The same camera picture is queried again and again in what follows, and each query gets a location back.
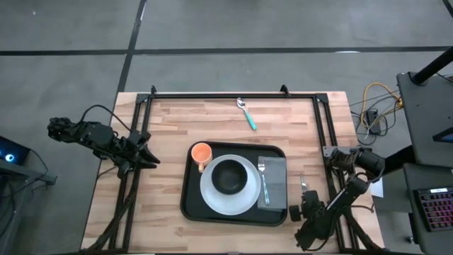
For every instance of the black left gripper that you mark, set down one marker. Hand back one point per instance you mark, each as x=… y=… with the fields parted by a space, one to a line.
x=131 y=152

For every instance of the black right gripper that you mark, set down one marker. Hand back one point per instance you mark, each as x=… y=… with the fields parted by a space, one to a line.
x=311 y=209

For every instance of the dark grey napkin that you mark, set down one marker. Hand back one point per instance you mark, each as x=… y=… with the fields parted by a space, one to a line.
x=277 y=184

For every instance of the orange plastic cup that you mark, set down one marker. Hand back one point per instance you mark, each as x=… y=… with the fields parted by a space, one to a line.
x=201 y=153

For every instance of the black bowl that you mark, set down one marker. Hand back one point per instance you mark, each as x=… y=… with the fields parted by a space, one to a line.
x=229 y=176

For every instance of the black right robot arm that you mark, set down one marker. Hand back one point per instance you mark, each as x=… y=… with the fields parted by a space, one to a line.
x=348 y=193

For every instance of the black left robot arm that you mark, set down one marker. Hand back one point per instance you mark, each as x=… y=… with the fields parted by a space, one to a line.
x=95 y=134

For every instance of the black serving tray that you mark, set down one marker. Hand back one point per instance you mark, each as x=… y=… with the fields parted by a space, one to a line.
x=191 y=198

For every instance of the white paper sheet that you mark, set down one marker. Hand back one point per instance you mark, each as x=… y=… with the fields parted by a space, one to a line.
x=377 y=187

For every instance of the light grey plate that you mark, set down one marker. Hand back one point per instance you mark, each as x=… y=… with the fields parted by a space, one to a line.
x=230 y=204

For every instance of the black power adapter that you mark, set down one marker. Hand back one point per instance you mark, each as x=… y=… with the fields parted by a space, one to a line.
x=372 y=118

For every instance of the black keyboard desk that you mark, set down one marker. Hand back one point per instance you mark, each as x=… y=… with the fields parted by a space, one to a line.
x=410 y=177

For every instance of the grey metal stand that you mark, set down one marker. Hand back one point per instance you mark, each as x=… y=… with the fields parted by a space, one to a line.
x=28 y=173

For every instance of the backlit rainbow keyboard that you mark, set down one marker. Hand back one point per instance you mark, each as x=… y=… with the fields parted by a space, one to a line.
x=437 y=209

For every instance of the blue lit computer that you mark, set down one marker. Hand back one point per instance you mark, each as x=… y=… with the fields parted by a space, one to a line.
x=10 y=152

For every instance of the black side desk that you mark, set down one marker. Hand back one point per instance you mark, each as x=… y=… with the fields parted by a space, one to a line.
x=424 y=117

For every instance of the black pole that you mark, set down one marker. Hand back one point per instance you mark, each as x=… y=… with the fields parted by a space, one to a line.
x=433 y=65

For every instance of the black aluminium table frame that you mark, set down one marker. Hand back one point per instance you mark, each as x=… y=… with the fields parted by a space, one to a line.
x=226 y=95

